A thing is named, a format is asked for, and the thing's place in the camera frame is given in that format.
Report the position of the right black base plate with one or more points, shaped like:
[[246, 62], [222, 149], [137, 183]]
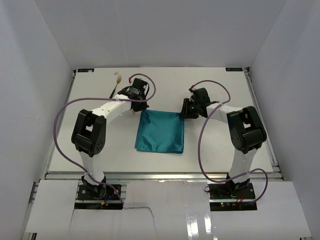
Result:
[[219, 191]]

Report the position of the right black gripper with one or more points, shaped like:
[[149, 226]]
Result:
[[188, 110]]

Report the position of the white cardboard front cover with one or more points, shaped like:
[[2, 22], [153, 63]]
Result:
[[171, 210]]

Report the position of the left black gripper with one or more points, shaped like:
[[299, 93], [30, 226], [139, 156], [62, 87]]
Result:
[[139, 105]]

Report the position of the teal cloth napkin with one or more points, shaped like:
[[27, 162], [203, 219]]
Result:
[[160, 132]]

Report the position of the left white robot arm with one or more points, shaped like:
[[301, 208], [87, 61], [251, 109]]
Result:
[[89, 133]]

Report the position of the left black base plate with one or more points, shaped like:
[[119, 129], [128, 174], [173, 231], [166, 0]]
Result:
[[84, 194]]

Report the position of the blue table label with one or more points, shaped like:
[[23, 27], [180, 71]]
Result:
[[85, 70], [234, 69]]

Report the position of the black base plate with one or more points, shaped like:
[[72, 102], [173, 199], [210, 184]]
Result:
[[84, 194], [219, 191]]

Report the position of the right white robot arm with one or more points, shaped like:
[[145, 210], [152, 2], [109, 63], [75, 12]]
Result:
[[247, 134]]

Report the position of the left blue table label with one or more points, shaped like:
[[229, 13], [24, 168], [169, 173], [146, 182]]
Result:
[[85, 70]]

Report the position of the right blue table label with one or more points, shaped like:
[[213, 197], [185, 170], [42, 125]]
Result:
[[234, 69]]

